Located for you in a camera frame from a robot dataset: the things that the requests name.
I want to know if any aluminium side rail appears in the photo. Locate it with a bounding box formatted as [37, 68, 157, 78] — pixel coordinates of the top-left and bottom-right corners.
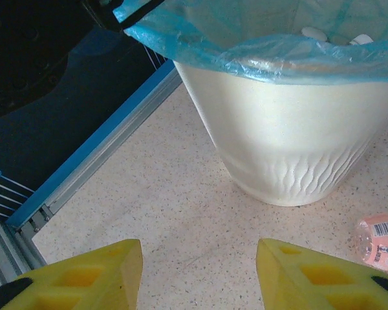
[6, 67, 184, 233]

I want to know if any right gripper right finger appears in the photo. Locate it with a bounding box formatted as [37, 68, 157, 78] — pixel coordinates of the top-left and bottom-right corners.
[257, 238, 388, 310]

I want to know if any pink label plastic bottle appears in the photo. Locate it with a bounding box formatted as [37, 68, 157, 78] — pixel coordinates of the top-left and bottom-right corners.
[354, 212, 388, 269]

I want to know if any blue plastic bin liner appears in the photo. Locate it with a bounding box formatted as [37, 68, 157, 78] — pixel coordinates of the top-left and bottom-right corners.
[112, 0, 388, 87]

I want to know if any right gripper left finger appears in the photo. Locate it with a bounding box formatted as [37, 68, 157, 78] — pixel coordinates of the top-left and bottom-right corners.
[0, 238, 145, 310]

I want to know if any white plastic bin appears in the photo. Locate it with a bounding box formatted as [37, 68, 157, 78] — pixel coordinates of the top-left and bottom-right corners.
[173, 59, 388, 207]

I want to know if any aluminium mounting rail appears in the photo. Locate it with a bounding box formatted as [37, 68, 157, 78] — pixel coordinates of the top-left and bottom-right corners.
[0, 222, 49, 291]

